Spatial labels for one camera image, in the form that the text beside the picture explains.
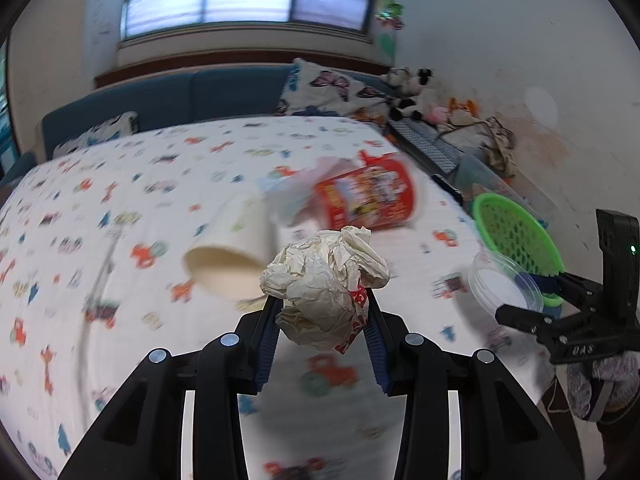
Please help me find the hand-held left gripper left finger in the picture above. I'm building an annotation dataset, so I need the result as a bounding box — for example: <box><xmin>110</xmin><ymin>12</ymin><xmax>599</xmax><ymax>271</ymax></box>
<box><xmin>59</xmin><ymin>296</ymin><xmax>281</xmax><ymax>480</ymax></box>

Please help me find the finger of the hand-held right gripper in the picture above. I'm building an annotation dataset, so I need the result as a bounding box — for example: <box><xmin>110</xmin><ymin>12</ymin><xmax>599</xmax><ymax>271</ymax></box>
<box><xmin>494</xmin><ymin>303</ymin><xmax>556</xmax><ymax>336</ymax></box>
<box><xmin>515</xmin><ymin>271</ymin><xmax>601</xmax><ymax>306</ymax></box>

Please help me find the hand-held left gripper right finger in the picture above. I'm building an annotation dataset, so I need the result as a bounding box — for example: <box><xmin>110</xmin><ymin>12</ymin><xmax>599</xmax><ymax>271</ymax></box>
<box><xmin>362</xmin><ymin>292</ymin><xmax>586</xmax><ymax>480</ymax></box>

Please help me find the green plastic basket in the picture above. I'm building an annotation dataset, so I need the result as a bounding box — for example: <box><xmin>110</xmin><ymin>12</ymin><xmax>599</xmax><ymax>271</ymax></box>
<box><xmin>472</xmin><ymin>192</ymin><xmax>566</xmax><ymax>308</ymax></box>

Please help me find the paper wrapper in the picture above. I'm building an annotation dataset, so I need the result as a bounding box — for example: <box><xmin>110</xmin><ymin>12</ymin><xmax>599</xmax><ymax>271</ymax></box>
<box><xmin>260</xmin><ymin>226</ymin><xmax>391</xmax><ymax>356</ymax></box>

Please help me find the beige paper cup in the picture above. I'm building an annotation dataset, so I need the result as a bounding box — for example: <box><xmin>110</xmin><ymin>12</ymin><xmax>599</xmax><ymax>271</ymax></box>
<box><xmin>182</xmin><ymin>195</ymin><xmax>276</xmax><ymax>301</ymax></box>

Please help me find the red printed noodle tub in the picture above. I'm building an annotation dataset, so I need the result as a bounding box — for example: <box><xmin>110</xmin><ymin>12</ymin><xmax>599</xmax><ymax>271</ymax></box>
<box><xmin>314</xmin><ymin>152</ymin><xmax>418</xmax><ymax>233</ymax></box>

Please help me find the person's right forearm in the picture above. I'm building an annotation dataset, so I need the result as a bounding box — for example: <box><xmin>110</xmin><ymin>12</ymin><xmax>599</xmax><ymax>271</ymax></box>
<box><xmin>565</xmin><ymin>352</ymin><xmax>636</xmax><ymax>421</ymax></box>

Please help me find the clear storage box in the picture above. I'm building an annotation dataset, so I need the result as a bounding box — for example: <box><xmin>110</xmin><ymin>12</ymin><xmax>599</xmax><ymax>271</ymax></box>
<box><xmin>452</xmin><ymin>152</ymin><xmax>548</xmax><ymax>231</ymax></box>

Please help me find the black rectangular object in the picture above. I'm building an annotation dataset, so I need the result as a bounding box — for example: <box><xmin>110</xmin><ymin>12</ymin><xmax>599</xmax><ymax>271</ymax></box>
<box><xmin>432</xmin><ymin>174</ymin><xmax>468</xmax><ymax>206</ymax></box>

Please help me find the beige cloth bag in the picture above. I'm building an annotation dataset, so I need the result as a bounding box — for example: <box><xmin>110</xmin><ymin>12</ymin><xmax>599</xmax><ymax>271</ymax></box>
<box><xmin>440</xmin><ymin>117</ymin><xmax>516</xmax><ymax>178</ymax></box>

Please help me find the clear plastic film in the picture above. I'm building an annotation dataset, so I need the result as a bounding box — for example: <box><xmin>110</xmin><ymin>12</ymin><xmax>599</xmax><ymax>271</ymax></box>
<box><xmin>260</xmin><ymin>157</ymin><xmax>351</xmax><ymax>226</ymax></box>

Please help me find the blue patterned mat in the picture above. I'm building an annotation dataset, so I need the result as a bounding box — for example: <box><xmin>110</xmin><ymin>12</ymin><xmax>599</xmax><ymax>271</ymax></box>
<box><xmin>387</xmin><ymin>120</ymin><xmax>463</xmax><ymax>171</ymax></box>

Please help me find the printed blanket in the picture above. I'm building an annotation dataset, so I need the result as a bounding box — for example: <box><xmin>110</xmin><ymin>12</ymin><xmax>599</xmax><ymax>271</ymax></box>
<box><xmin>0</xmin><ymin>115</ymin><xmax>556</xmax><ymax>480</ymax></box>

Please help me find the orange fox plush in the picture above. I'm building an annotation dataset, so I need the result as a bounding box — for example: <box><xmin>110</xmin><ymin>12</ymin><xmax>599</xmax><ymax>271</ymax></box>
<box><xmin>447</xmin><ymin>97</ymin><xmax>478</xmax><ymax>123</ymax></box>

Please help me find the black white cow plush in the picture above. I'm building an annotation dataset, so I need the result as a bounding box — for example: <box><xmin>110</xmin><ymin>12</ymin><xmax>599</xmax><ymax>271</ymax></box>
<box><xmin>390</xmin><ymin>67</ymin><xmax>436</xmax><ymax>121</ymax></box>

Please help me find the grey plush toy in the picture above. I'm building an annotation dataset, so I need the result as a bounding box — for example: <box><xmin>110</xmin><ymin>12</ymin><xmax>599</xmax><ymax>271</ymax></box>
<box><xmin>380</xmin><ymin>66</ymin><xmax>413</xmax><ymax>93</ymax></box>

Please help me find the blue sofa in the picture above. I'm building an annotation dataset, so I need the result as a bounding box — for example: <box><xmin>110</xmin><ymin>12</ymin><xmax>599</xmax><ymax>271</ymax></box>
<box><xmin>0</xmin><ymin>64</ymin><xmax>466</xmax><ymax>196</ymax></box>

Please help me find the large butterfly pillow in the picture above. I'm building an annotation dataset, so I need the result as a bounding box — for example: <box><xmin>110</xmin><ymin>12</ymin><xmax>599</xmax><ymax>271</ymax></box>
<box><xmin>276</xmin><ymin>57</ymin><xmax>401</xmax><ymax>128</ymax></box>

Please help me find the small butterfly pillow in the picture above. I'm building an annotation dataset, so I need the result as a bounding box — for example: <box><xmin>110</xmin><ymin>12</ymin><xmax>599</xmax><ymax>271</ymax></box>
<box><xmin>52</xmin><ymin>111</ymin><xmax>140</xmax><ymax>158</ymax></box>

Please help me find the colourful pinwheel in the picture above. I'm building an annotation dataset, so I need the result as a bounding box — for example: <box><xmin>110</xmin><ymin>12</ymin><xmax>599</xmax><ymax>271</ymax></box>
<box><xmin>375</xmin><ymin>0</ymin><xmax>406</xmax><ymax>56</ymax></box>

